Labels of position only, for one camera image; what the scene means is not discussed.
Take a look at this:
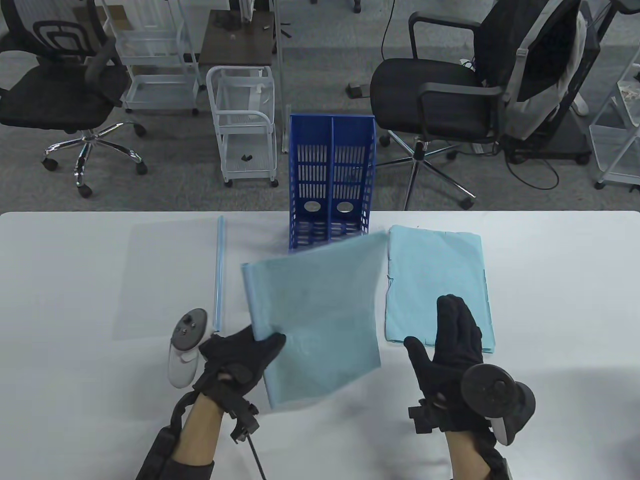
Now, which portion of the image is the small white mesh cart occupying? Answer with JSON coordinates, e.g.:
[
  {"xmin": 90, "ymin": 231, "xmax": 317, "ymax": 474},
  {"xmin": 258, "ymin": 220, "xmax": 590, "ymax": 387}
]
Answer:
[{"xmin": 206, "ymin": 65, "xmax": 280, "ymax": 189}]

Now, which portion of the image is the person's left hand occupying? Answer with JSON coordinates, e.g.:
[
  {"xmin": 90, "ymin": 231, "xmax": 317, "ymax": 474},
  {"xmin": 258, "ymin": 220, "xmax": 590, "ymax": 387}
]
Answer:
[{"xmin": 192, "ymin": 325, "xmax": 287, "ymax": 402}]

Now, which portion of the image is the stack of light blue papers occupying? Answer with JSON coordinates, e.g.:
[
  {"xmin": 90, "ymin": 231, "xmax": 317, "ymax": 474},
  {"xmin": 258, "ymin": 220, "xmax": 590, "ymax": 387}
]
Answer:
[
  {"xmin": 245, "ymin": 232, "xmax": 390, "ymax": 410},
  {"xmin": 385, "ymin": 225, "xmax": 497, "ymax": 354}
]

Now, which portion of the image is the white three-tier cart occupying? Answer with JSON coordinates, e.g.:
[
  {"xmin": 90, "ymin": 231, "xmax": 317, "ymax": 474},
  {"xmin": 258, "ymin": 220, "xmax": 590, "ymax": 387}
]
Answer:
[{"xmin": 102, "ymin": 0, "xmax": 207, "ymax": 117}]

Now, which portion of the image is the person's right hand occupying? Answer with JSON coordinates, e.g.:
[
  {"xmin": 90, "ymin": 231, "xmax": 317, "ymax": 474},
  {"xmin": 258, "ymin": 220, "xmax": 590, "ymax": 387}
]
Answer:
[{"xmin": 404, "ymin": 294, "xmax": 493, "ymax": 433}]

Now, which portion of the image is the brown side table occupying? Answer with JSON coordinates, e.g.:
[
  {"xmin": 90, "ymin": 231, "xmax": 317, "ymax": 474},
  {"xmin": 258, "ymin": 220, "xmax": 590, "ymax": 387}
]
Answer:
[{"xmin": 199, "ymin": 9, "xmax": 277, "ymax": 68}]

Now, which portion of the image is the black mesh-back office chair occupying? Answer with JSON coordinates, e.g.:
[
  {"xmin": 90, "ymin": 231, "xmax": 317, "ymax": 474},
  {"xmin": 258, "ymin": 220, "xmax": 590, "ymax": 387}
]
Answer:
[{"xmin": 0, "ymin": 0, "xmax": 149, "ymax": 199}]

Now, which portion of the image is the clear plastic file folder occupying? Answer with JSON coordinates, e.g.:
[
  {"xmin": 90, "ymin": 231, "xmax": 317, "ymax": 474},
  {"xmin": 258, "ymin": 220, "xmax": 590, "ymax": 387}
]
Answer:
[
  {"xmin": 111, "ymin": 216, "xmax": 290, "ymax": 342},
  {"xmin": 241, "ymin": 231, "xmax": 390, "ymax": 412}
]

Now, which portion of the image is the grey metal pole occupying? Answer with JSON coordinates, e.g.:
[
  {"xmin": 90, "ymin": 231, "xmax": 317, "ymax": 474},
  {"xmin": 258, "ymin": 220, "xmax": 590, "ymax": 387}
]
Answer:
[{"xmin": 272, "ymin": 0, "xmax": 294, "ymax": 154}]

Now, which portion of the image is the black floor cable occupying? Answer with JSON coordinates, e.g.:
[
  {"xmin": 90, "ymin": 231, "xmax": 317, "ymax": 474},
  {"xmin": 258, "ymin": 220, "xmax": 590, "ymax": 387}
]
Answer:
[
  {"xmin": 506, "ymin": 145, "xmax": 561, "ymax": 191},
  {"xmin": 381, "ymin": 0, "xmax": 397, "ymax": 58}
]

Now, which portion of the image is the black rolling stand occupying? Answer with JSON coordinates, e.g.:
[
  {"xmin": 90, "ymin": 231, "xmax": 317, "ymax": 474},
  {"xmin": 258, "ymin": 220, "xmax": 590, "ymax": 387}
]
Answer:
[{"xmin": 500, "ymin": 0, "xmax": 623, "ymax": 166}]

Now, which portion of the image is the black and white controller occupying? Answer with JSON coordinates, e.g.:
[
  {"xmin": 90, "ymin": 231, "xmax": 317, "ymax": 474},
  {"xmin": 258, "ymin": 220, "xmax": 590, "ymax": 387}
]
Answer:
[
  {"xmin": 167, "ymin": 308, "xmax": 209, "ymax": 389},
  {"xmin": 461, "ymin": 363, "xmax": 537, "ymax": 447}
]

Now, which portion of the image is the white wire shelf cart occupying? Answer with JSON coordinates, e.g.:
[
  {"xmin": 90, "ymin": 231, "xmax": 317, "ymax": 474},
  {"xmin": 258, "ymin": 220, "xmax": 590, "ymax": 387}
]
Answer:
[{"xmin": 589, "ymin": 50, "xmax": 640, "ymax": 191}]

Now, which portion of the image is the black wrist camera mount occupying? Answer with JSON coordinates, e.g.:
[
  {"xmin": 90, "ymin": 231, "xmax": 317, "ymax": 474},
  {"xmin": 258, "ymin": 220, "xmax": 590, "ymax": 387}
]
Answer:
[
  {"xmin": 408, "ymin": 400, "xmax": 442, "ymax": 434},
  {"xmin": 170, "ymin": 390, "xmax": 261, "ymax": 451}
]

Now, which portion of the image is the person's left forearm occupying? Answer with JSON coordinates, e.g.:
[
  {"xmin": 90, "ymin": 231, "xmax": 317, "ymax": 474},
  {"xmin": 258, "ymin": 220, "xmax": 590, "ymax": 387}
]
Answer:
[{"xmin": 135, "ymin": 395, "xmax": 227, "ymax": 480}]

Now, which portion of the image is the blue plastic file rack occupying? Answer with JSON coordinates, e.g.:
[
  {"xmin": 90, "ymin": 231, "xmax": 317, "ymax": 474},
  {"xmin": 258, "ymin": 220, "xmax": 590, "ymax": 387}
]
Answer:
[{"xmin": 287, "ymin": 114, "xmax": 377, "ymax": 253}]

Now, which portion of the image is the cardboard box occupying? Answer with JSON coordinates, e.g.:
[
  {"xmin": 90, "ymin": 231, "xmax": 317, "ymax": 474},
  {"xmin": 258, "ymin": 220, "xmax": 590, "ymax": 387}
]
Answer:
[{"xmin": 74, "ymin": 4, "xmax": 129, "ymax": 26}]

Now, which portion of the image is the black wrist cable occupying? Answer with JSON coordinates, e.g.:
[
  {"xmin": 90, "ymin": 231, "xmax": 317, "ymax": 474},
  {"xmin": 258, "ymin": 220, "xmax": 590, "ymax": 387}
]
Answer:
[{"xmin": 246, "ymin": 435, "xmax": 267, "ymax": 480}]

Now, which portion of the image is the person's right forearm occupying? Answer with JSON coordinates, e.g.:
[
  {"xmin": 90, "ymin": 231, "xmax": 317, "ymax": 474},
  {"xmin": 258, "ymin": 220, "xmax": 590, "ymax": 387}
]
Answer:
[{"xmin": 445, "ymin": 430, "xmax": 508, "ymax": 480}]

